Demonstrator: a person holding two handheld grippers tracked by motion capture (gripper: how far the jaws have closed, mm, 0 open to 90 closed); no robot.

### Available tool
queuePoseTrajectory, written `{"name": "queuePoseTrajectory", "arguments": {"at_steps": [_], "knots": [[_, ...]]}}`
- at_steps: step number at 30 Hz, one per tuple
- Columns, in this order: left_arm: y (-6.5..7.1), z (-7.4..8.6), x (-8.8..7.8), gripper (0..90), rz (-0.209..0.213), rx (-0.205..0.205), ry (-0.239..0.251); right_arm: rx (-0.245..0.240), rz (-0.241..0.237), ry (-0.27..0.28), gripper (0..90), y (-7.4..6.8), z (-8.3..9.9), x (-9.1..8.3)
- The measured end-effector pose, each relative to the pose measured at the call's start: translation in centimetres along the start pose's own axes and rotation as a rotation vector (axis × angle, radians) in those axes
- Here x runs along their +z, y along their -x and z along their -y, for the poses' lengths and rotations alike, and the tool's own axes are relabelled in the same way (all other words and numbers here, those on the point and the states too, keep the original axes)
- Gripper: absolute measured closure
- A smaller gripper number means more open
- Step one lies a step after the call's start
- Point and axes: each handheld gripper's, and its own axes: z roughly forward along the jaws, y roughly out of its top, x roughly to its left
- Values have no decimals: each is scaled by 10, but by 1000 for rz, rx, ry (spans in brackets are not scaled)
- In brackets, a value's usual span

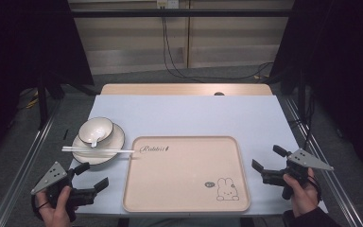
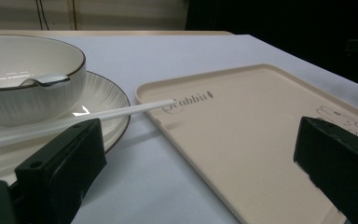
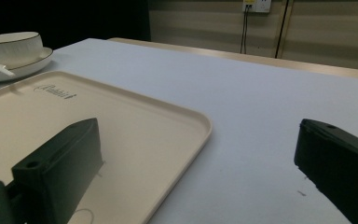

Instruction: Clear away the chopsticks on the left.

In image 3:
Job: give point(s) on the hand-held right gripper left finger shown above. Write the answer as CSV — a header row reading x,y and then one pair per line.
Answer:
x,y
65,168

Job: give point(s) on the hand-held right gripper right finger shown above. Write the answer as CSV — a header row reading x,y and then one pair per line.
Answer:
x,y
341,168

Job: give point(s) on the beige plastic tray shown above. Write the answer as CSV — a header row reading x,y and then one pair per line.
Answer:
x,y
143,124

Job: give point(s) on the white saucer with dark rim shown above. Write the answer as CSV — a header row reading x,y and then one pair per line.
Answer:
x,y
32,63

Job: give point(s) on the white cup with dark rim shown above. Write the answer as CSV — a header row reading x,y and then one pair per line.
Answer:
x,y
12,46

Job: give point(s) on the white wall socket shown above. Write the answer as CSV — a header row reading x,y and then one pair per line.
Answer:
x,y
258,5

